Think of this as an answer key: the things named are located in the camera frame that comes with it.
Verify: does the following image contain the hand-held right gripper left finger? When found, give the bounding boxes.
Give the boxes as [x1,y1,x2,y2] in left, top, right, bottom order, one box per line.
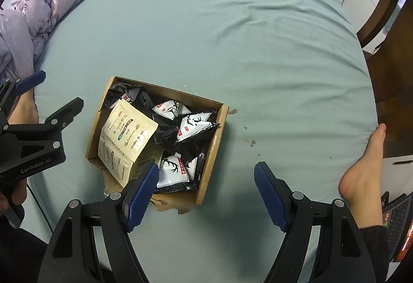
[47,161,159,283]

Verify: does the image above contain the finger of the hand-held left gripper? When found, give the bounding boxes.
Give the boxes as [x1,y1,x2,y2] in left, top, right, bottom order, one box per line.
[0,70,46,119]
[39,97,84,142]

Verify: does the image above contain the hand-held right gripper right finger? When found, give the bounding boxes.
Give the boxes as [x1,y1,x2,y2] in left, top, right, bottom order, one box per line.
[254,162,376,283]

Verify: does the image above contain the brown cardboard box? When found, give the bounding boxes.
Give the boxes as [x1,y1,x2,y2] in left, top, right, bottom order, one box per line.
[85,76,229,216]

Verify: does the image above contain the pile of antler-print packets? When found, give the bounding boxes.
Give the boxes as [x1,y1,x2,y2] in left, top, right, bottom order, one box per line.
[103,82,220,195]

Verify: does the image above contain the person's left hand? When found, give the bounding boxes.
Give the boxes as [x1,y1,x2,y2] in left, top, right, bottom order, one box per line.
[0,178,28,211]

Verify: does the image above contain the black trousers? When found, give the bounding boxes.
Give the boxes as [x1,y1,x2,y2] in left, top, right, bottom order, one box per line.
[0,215,391,283]

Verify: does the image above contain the black laptop keyboard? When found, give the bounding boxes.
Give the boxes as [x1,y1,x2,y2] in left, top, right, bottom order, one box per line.
[381,192,413,263]

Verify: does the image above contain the white low cabinet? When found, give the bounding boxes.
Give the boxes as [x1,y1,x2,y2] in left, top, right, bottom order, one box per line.
[382,154,413,203]

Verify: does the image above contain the brown wooden furniture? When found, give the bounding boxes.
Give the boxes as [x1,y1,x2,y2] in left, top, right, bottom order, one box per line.
[355,0,413,158]

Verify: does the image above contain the black cable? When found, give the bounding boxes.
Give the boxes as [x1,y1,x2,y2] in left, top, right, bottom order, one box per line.
[27,182,54,232]

